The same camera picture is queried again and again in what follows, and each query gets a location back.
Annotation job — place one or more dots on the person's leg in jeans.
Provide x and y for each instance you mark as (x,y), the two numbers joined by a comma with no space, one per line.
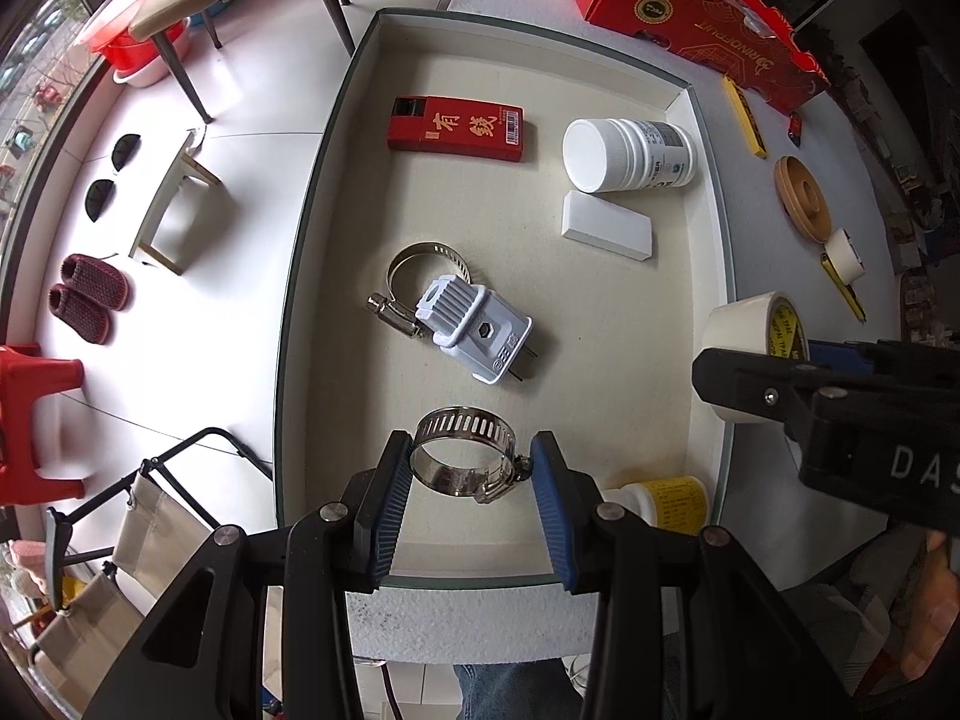
(517,694)

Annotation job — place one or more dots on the person's right hand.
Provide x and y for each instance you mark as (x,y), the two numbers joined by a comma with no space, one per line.
(941,592)

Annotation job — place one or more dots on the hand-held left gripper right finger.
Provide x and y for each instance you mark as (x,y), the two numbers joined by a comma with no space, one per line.
(551,510)

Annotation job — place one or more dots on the red cardboard box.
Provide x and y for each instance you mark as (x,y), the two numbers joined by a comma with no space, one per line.
(675,15)

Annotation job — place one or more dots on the cream tape roll yellow core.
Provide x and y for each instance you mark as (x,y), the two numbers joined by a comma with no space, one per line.
(742,322)

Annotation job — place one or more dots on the yellow label white bottle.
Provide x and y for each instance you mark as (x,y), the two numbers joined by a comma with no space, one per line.
(667,502)

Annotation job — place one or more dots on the clear plastic packet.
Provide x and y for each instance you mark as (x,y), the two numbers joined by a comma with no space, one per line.
(742,11)

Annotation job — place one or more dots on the white foam block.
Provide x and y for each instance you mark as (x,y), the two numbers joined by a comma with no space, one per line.
(607,229)

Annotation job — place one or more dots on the white tape roll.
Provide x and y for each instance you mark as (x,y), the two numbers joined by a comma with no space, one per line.
(844,255)

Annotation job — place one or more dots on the black slipper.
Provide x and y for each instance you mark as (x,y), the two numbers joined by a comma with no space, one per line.
(100,199)

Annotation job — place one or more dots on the round wooden holder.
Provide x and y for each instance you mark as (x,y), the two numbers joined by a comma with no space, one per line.
(802,199)

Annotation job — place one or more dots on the shallow white tray box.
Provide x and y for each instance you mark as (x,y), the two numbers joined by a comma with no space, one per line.
(480,255)

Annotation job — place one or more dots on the white plastic bottle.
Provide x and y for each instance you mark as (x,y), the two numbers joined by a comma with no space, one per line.
(622,154)

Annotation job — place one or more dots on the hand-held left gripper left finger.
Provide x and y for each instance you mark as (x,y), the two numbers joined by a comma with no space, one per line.
(390,502)

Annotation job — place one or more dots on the small red flat box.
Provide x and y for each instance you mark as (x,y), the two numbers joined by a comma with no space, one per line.
(454,129)

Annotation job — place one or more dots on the beige folding chair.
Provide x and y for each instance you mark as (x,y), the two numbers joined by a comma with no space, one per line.
(142,540)

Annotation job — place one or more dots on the white plug adapter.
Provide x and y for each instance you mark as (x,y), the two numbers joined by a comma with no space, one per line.
(476,330)

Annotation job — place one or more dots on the small white footstool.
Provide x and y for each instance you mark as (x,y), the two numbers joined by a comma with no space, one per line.
(169,202)

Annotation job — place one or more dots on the long yellow box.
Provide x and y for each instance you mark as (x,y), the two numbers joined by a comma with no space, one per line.
(744,116)

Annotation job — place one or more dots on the red plastic stool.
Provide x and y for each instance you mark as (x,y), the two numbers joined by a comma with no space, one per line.
(37,420)

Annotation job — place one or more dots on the yellow utility knife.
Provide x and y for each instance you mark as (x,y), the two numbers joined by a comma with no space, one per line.
(847,292)

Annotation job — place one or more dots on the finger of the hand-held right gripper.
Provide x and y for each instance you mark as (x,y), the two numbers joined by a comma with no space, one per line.
(750,382)
(840,356)

